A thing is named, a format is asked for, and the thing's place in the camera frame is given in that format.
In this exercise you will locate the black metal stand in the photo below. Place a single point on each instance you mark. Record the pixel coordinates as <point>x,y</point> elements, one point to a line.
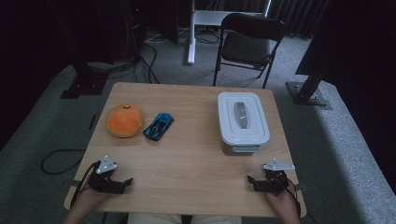
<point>85,81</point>
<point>306,93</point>

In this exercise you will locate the orange plush toy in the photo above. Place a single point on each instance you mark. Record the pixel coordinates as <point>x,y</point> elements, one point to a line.
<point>124,120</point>

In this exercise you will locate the blue toy car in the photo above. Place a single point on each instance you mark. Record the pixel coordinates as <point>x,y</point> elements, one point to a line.
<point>158,126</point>

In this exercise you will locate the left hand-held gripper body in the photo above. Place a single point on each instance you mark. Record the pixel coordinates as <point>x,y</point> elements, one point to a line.
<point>101,182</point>

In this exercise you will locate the clear brown storage box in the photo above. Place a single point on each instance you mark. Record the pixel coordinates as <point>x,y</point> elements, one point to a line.
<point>241,150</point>

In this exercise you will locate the person's right hand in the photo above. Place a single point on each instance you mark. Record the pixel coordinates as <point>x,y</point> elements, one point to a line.
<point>283,203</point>

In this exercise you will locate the black floor tape strip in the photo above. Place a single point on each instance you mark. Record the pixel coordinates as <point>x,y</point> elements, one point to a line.
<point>92,122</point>

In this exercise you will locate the grey tape piece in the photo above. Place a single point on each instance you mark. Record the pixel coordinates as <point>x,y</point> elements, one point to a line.
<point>301,187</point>
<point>74,183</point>

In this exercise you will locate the white storage box lid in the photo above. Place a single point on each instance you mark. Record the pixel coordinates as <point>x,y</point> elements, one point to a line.
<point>243,118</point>

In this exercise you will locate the person's left hand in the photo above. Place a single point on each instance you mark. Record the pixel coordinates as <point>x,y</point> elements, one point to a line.
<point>88,199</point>

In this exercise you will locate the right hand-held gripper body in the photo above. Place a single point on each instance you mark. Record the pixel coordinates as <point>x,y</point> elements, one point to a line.
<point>276,180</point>

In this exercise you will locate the white desk frame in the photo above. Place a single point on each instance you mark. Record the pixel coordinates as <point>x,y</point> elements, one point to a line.
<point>192,37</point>

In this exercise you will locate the black curtain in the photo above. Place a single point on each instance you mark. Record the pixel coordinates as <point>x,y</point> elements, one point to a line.
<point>358,62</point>
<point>25,62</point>

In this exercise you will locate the black folding chair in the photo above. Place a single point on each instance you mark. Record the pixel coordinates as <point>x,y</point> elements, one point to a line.
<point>247,46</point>

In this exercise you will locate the dark pleated curtain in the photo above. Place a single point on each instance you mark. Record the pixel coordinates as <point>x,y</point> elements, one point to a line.
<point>295,15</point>

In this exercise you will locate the black computer tower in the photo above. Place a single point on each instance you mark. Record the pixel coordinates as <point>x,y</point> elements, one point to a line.
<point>137,28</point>

